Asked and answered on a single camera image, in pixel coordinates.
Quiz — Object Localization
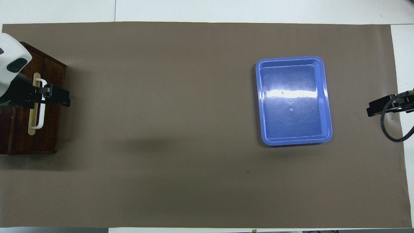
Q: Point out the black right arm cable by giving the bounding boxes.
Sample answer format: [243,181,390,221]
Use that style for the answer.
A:
[381,92,414,143]

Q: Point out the wooden drawer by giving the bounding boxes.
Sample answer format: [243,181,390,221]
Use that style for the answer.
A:
[7,55,46,154]

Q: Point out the blue plastic tray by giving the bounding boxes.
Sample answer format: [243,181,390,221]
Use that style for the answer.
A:
[255,56,333,146]

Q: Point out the white drawer handle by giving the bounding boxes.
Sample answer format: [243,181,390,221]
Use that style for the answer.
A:
[31,79,48,130]

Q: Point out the dark brown wooden cabinet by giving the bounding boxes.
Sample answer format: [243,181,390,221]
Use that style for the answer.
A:
[0,41,67,155]

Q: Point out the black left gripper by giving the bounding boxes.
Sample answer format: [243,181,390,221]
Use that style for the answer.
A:
[6,74,71,109]

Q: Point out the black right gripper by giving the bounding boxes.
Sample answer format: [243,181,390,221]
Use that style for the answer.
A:
[366,91,414,117]

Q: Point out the brown paper table mat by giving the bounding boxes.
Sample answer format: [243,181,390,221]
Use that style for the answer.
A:
[0,22,413,229]

